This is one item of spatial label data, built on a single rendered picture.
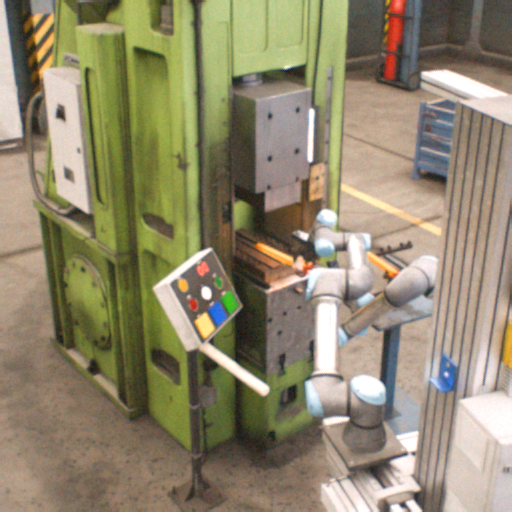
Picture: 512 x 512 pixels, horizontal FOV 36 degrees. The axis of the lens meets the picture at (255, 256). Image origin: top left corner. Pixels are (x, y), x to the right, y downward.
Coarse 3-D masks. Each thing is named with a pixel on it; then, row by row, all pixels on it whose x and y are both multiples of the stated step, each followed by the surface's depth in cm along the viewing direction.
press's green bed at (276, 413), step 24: (240, 360) 379; (312, 360) 383; (240, 384) 387; (264, 384) 368; (288, 384) 378; (240, 408) 393; (264, 408) 375; (288, 408) 392; (240, 432) 399; (264, 432) 381; (288, 432) 391
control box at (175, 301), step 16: (208, 256) 316; (176, 272) 304; (192, 272) 305; (208, 272) 313; (160, 288) 295; (176, 288) 295; (192, 288) 302; (208, 288) 310; (224, 288) 318; (176, 304) 294; (208, 304) 307; (240, 304) 323; (176, 320) 297; (192, 320) 297; (224, 320) 312; (192, 336) 297; (208, 336) 302
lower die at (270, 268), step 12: (240, 240) 373; (264, 240) 374; (252, 252) 363; (264, 252) 361; (288, 252) 362; (240, 264) 361; (252, 264) 354; (264, 264) 354; (276, 264) 352; (264, 276) 349; (276, 276) 353
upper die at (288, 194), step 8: (296, 184) 341; (240, 192) 345; (248, 192) 340; (264, 192) 331; (272, 192) 333; (280, 192) 336; (288, 192) 339; (296, 192) 343; (248, 200) 342; (256, 200) 337; (264, 200) 333; (272, 200) 335; (280, 200) 338; (288, 200) 341; (296, 200) 344; (264, 208) 334; (272, 208) 337
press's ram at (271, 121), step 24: (240, 96) 317; (264, 96) 315; (288, 96) 320; (240, 120) 322; (264, 120) 316; (288, 120) 325; (240, 144) 326; (264, 144) 321; (288, 144) 329; (240, 168) 331; (264, 168) 326; (288, 168) 334
